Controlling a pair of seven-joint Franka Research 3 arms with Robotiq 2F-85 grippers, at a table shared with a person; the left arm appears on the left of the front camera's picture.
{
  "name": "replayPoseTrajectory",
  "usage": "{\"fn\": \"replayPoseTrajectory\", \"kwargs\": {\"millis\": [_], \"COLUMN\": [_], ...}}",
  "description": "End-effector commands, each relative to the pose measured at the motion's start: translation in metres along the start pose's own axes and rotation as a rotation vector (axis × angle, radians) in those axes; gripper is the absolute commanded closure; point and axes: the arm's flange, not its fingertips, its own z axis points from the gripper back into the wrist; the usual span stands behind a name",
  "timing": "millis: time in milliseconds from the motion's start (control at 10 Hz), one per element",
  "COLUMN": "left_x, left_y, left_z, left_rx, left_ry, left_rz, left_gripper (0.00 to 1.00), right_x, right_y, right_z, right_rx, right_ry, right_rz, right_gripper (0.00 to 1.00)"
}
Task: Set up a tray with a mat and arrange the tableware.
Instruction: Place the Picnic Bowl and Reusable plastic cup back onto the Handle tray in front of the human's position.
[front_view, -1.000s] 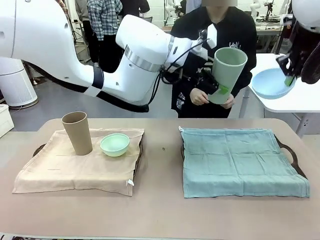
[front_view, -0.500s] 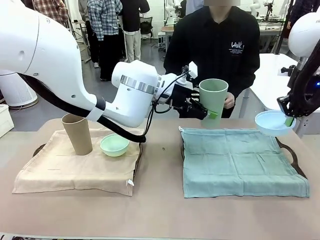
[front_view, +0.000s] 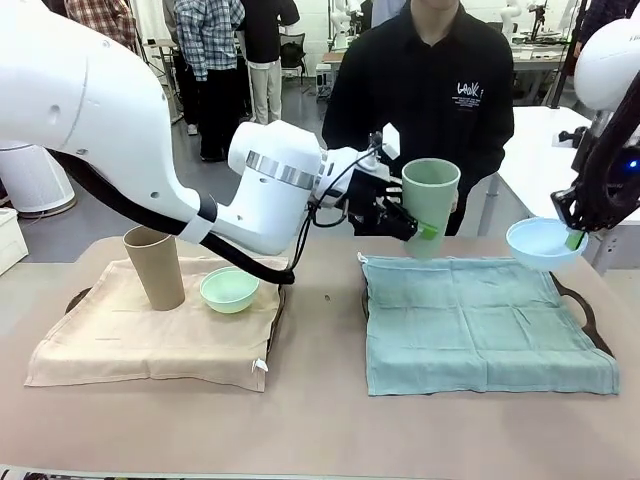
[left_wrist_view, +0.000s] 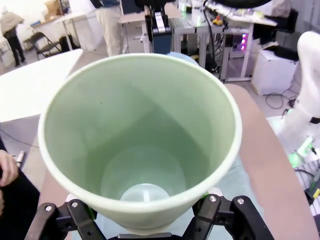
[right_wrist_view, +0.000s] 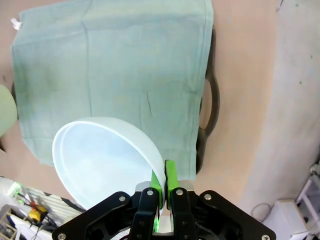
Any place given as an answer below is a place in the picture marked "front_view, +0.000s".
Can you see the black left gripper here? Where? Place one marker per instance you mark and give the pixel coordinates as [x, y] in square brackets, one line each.
[367, 197]

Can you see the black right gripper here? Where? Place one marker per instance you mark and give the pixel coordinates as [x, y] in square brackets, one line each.
[622, 190]

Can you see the green plastic cup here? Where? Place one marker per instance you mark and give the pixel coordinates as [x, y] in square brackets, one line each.
[430, 200]

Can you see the light blue bowl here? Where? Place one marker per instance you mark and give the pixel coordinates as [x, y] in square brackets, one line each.
[540, 247]

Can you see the teal cloth mat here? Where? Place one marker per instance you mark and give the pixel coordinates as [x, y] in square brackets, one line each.
[485, 325]

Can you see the mint green bowl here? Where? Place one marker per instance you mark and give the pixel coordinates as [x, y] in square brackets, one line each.
[230, 295]

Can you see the tan plastic cup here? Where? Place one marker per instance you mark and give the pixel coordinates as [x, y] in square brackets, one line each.
[160, 270]

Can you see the beige cloth mat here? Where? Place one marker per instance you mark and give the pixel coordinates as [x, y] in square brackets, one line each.
[150, 335]

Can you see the person's left forearm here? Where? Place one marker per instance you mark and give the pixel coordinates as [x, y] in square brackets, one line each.
[477, 182]

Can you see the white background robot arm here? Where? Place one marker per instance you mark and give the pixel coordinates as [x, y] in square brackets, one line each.
[340, 25]

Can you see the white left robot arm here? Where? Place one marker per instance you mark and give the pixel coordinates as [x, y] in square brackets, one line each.
[100, 125]

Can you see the dark brown tray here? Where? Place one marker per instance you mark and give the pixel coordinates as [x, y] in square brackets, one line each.
[277, 320]
[592, 320]

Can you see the person's left hand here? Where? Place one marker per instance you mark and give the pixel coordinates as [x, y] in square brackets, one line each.
[454, 201]

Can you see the white table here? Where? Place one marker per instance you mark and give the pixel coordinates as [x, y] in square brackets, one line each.
[540, 165]

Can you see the person in black top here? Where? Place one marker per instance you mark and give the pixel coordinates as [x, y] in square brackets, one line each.
[430, 75]

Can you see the wooden desk with white legs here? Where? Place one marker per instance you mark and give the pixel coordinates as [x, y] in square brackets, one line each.
[332, 62]

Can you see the black stand pole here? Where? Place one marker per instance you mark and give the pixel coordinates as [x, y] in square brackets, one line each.
[567, 55]

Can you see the white workbench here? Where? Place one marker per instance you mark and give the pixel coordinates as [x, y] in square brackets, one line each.
[537, 55]

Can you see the black office chair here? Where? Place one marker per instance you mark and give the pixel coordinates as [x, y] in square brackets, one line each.
[292, 52]

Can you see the person in black tee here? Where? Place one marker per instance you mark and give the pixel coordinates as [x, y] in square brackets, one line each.
[265, 60]

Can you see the person in dark red clothes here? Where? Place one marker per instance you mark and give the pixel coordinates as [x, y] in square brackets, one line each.
[600, 20]

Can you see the person in blue plaid shirt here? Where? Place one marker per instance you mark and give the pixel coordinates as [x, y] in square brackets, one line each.
[210, 75]

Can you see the person in red plaid shirt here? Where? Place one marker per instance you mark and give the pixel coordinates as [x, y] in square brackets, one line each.
[110, 25]

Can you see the white air purifier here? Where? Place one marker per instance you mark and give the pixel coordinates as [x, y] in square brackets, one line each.
[35, 185]

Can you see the white box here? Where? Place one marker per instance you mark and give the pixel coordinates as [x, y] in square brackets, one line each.
[10, 240]

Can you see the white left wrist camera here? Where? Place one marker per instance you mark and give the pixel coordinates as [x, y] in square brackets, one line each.
[391, 142]

